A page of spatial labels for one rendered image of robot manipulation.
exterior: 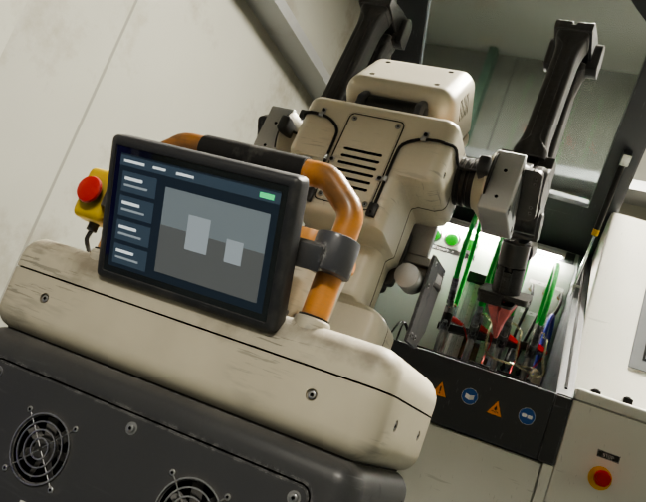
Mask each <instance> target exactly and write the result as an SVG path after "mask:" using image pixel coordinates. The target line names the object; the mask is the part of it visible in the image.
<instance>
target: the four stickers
mask: <svg viewBox="0 0 646 502"><path fill-rule="evenodd" d="M450 384H451V383H450V382H447V381H444V380H440V379H437V378H434V382H433V386H434V388H435V391H436V396H439V397H442V398H446V399H447V395H448V392H449V388H450ZM479 394H480V391H479V390H476V389H473V388H470V387H467V386H464V387H463V390H462V394H461V397H460V400H459V402H462V403H465V404H468V405H471V406H473V407H476V404H477V401H478V398H479ZM506 405H507V403H506V402H504V401H501V400H498V399H496V398H493V397H490V400H489V403H488V406H487V409H486V412H485V413H487V414H489V415H492V416H495V417H497V418H500V419H502V417H503V414H504V411H505V408H506ZM537 415H538V411H536V410H533V409H531V408H528V407H526V406H523V405H522V406H521V408H520V411H519V414H518V417H517V420H516V421H517V422H519V423H522V424H524V425H527V426H529V427H533V426H534V423H535V420H536V418H537Z"/></svg>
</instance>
